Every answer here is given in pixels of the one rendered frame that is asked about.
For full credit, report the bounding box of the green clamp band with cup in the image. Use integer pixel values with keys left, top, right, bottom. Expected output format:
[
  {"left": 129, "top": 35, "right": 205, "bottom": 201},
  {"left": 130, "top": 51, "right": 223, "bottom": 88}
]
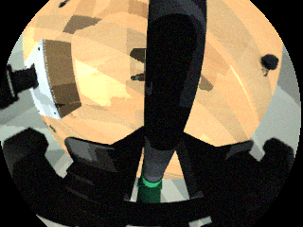
[{"left": 137, "top": 167, "right": 163, "bottom": 189}]

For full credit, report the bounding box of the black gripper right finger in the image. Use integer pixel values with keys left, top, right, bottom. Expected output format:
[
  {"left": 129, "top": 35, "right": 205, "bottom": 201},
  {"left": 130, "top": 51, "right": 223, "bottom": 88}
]
[{"left": 175, "top": 132, "right": 254, "bottom": 199}]

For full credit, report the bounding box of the dark grey long cylinder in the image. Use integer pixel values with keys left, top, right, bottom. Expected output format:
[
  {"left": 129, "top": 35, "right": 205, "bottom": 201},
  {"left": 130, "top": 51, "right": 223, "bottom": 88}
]
[{"left": 143, "top": 0, "right": 208, "bottom": 182}]

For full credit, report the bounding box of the dark green post with cap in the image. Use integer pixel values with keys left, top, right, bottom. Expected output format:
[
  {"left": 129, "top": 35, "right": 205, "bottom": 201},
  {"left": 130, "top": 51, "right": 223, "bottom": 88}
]
[{"left": 136, "top": 158, "right": 162, "bottom": 203}]

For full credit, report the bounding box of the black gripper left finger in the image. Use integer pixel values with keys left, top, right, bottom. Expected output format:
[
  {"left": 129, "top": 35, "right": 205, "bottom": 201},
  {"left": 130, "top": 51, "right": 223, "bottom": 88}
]
[{"left": 64, "top": 126, "right": 144, "bottom": 201}]

